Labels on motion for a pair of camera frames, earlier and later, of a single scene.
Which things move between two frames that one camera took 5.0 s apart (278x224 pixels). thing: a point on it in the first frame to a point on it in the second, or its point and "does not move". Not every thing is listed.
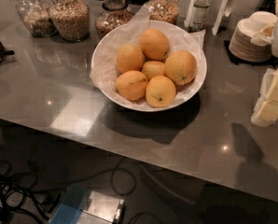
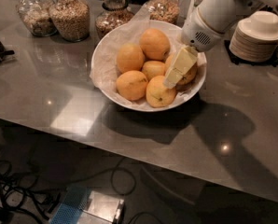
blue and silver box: [79, 204] does not move
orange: [132, 85] does not move
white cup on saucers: [259, 23] does not move
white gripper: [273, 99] to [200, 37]
